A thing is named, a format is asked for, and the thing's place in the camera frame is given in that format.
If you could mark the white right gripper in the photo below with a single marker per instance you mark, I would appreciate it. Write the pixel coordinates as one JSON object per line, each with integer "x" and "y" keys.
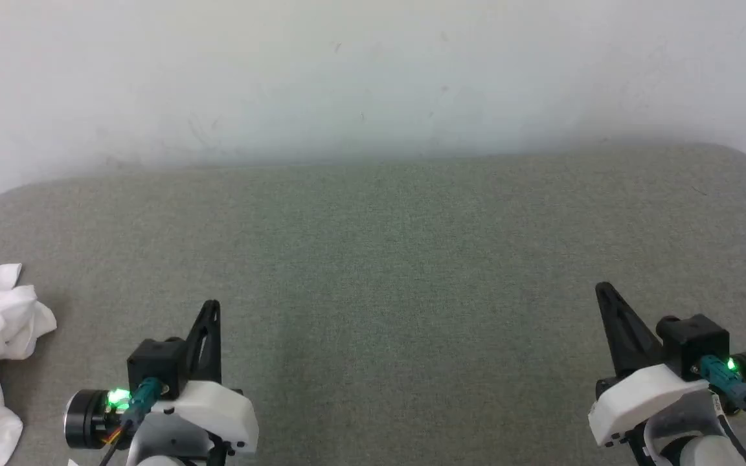
{"x": 645, "y": 395}

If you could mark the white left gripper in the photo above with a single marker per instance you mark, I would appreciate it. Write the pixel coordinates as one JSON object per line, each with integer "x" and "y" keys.
{"x": 217, "y": 414}

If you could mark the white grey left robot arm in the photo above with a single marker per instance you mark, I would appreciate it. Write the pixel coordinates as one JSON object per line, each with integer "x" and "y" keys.
{"x": 166, "y": 440}

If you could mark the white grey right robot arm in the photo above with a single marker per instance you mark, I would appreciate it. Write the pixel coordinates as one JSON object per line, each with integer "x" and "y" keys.
{"x": 684, "y": 433}

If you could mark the grey-green fabric sofa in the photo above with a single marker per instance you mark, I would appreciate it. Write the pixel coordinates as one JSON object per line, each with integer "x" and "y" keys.
{"x": 373, "y": 272}

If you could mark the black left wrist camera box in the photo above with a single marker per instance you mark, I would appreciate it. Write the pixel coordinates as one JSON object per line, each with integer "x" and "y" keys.
{"x": 153, "y": 359}

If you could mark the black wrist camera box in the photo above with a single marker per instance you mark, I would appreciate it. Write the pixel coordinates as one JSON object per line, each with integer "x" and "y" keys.
{"x": 153, "y": 359}
{"x": 693, "y": 343}

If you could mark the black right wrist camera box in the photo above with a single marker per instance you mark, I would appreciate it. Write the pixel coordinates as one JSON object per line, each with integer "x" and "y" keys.
{"x": 693, "y": 343}

